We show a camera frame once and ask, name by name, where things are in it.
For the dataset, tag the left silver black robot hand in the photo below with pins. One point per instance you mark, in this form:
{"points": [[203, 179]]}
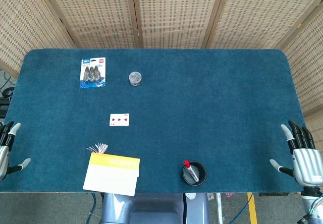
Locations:
{"points": [[4, 153]]}

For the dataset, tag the red capped white marker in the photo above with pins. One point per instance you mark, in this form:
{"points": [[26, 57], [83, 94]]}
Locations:
{"points": [[191, 172]]}

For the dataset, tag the yellow white paper envelope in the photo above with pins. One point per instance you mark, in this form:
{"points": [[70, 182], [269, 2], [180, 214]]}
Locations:
{"points": [[111, 176]]}

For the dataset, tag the black round cup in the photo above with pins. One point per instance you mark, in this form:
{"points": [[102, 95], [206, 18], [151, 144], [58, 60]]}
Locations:
{"points": [[200, 171]]}

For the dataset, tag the three of hearts card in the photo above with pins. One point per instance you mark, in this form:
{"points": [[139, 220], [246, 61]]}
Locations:
{"points": [[119, 120]]}

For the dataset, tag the blue binder clip blister pack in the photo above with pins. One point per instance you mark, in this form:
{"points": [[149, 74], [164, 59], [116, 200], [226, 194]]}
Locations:
{"points": [[93, 72]]}

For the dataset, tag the bundle of coloured strands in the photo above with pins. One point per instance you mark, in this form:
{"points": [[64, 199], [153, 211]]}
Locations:
{"points": [[99, 148]]}

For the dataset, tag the blue felt table mat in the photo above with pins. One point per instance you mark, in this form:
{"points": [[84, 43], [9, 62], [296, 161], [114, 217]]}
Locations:
{"points": [[202, 113]]}

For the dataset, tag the round clear paper clip tub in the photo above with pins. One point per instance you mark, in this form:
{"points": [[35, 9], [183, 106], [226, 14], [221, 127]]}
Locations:
{"points": [[135, 78]]}

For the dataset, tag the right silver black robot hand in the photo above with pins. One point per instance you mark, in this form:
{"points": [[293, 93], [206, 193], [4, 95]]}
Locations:
{"points": [[308, 163]]}

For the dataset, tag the black floor box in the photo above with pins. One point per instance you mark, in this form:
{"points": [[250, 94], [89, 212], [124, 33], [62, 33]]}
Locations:
{"points": [[3, 108]]}

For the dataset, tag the grey robot torso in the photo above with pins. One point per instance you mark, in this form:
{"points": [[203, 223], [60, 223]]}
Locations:
{"points": [[151, 209]]}

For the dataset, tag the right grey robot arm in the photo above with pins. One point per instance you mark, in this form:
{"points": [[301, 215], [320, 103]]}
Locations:
{"points": [[309, 201]]}

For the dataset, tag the woven bamboo folding screen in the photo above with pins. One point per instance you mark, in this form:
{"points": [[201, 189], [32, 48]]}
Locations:
{"points": [[176, 12]]}

